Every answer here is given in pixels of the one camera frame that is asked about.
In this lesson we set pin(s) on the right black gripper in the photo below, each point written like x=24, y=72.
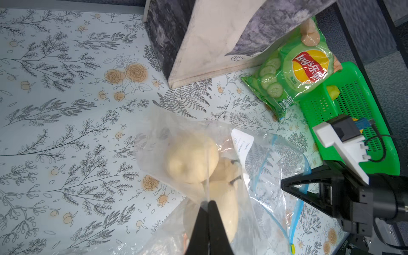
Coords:
x=336, y=191

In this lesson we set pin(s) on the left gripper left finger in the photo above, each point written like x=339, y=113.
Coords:
x=199, y=241

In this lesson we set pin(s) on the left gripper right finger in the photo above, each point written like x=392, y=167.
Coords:
x=218, y=240

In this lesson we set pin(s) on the clear bag of buns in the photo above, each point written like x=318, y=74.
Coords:
x=267, y=215

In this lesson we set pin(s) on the pale pear with stem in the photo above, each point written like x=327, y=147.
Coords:
x=191, y=158

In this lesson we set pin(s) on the green fruit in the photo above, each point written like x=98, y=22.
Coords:
x=333, y=92

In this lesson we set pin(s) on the clear orange zip-top bag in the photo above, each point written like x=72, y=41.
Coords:
x=125, y=249

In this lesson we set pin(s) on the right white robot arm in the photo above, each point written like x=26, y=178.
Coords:
x=402, y=205

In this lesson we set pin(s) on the green chips bag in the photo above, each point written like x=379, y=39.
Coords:
x=295, y=69

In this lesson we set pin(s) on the beige canvas tote bag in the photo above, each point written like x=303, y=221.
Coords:
x=197, y=40

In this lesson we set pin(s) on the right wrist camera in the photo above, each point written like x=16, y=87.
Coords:
x=343, y=134

